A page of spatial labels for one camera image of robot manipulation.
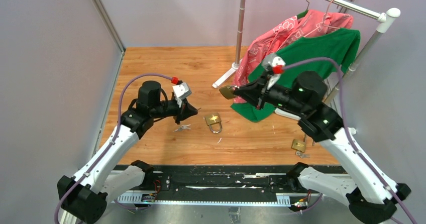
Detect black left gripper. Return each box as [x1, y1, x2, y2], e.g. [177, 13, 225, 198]
[151, 97, 198, 125]

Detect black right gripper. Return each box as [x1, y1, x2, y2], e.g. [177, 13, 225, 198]
[233, 70, 305, 115]

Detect large brass padlock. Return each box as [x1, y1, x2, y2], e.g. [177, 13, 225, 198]
[219, 85, 239, 100]

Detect small brass padlock with key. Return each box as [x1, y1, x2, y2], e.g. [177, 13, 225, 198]
[291, 134, 310, 158]

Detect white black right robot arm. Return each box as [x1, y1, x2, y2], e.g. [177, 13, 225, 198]
[234, 71, 411, 223]

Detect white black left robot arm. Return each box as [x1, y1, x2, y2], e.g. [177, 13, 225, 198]
[57, 79, 198, 223]

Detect small loose key bunch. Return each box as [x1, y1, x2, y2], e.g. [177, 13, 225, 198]
[174, 125, 191, 132]

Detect pink printed shirt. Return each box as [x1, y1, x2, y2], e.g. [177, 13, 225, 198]
[233, 10, 354, 86]

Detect green t-shirt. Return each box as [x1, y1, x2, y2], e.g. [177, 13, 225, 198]
[231, 28, 361, 123]

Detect metal clothes rack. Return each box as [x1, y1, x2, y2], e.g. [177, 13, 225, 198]
[211, 0, 401, 136]

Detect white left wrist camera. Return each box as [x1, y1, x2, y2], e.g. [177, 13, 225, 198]
[172, 82, 192, 107]

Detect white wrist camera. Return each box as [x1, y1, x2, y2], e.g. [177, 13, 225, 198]
[172, 82, 192, 107]
[261, 53, 286, 90]

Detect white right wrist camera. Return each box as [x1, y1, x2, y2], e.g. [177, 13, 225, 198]
[261, 53, 286, 90]

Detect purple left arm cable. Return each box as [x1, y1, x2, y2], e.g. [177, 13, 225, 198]
[54, 73, 180, 224]

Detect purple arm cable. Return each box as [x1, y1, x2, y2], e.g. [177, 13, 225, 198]
[54, 73, 180, 224]
[273, 57, 418, 224]

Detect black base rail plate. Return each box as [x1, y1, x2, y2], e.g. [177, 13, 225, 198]
[121, 164, 334, 203]

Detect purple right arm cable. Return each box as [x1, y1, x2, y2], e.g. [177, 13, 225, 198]
[273, 57, 418, 224]

